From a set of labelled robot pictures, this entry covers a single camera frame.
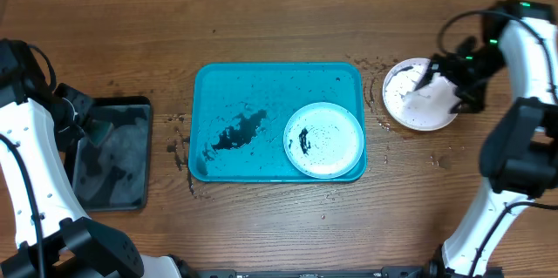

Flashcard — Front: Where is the blue plastic tray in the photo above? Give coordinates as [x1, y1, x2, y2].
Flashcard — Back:
[188, 62, 364, 183]

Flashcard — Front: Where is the black water tray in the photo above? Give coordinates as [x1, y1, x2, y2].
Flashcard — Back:
[65, 96, 153, 212]

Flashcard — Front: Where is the dark green sponge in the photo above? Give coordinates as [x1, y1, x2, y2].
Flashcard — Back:
[85, 119, 113, 146]

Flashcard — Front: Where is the white plate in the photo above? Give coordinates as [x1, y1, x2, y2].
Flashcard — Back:
[382, 58, 459, 132]

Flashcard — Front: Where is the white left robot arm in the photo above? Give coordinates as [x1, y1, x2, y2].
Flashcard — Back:
[1, 39, 195, 277]

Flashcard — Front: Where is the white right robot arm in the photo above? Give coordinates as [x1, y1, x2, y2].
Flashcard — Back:
[412, 0, 557, 277]

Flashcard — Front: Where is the light blue plate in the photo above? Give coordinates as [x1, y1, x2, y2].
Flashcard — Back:
[282, 102, 364, 180]

